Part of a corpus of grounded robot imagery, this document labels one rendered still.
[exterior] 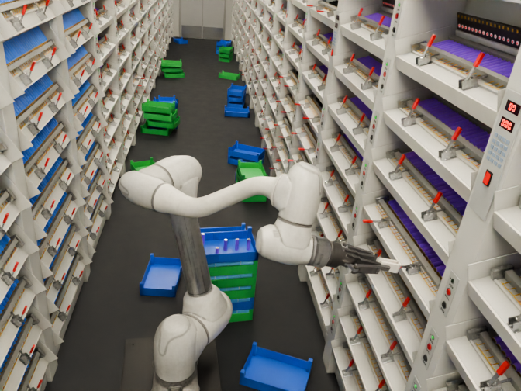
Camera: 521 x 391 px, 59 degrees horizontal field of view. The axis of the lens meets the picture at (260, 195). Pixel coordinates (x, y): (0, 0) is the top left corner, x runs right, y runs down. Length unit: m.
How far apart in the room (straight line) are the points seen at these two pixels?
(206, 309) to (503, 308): 1.09
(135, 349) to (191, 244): 0.55
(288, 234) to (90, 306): 1.66
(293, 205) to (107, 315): 1.62
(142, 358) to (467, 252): 1.35
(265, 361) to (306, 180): 1.33
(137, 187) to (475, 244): 1.01
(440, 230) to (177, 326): 0.97
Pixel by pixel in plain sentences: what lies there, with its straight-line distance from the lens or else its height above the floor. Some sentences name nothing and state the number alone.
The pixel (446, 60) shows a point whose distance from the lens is 1.49.
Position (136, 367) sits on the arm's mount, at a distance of 2.01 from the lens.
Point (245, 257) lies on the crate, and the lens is 2.30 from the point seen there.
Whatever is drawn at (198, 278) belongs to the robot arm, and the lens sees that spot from 1.81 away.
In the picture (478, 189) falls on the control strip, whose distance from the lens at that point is 1.16.
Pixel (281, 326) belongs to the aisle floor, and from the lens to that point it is 2.57.
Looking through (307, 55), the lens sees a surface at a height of 1.23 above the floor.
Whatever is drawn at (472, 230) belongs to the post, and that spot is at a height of 1.23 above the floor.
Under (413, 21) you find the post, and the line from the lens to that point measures 1.65.
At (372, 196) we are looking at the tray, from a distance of 1.82.
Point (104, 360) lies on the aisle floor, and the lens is 2.43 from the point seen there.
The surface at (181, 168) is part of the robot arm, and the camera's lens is 1.65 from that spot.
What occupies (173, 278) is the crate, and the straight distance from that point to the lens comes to 2.84.
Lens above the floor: 1.76
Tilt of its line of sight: 28 degrees down
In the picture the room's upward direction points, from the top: 5 degrees clockwise
